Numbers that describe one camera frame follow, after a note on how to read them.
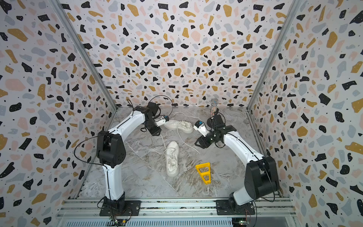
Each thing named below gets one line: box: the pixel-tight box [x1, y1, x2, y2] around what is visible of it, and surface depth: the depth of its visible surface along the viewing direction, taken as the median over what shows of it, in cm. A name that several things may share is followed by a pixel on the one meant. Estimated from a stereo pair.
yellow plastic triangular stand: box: [195, 162, 212, 185], surface depth 89 cm
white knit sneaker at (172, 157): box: [165, 140, 180, 178], surface depth 87 cm
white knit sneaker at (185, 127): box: [163, 119, 194, 134], surface depth 105 cm
